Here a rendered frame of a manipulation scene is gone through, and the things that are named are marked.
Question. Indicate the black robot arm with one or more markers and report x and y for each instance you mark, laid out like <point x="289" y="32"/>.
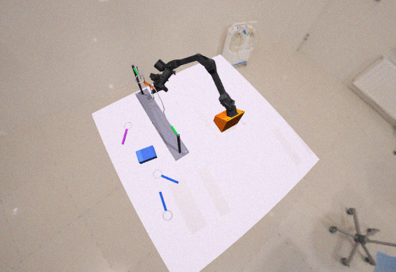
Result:
<point x="210" y="66"/>

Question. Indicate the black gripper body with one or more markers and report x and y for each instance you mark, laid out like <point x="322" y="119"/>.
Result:
<point x="161" y="83"/>

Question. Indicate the blue rectangular block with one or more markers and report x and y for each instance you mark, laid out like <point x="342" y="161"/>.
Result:
<point x="146" y="154"/>

